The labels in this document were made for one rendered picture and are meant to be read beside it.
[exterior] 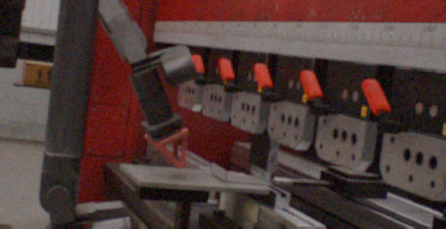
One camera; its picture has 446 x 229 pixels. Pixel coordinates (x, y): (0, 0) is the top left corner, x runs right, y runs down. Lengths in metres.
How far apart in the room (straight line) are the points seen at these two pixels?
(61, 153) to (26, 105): 7.38
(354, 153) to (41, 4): 7.41
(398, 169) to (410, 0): 0.24
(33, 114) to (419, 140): 7.61
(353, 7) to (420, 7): 0.18
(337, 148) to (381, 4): 0.24
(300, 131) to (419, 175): 0.36
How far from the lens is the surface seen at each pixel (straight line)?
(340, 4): 1.22
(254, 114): 1.48
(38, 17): 8.39
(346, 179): 1.58
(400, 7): 1.07
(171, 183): 1.38
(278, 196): 1.43
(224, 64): 1.58
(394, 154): 1.03
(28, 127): 8.47
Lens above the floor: 1.25
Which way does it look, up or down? 3 degrees down
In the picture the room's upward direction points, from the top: 7 degrees clockwise
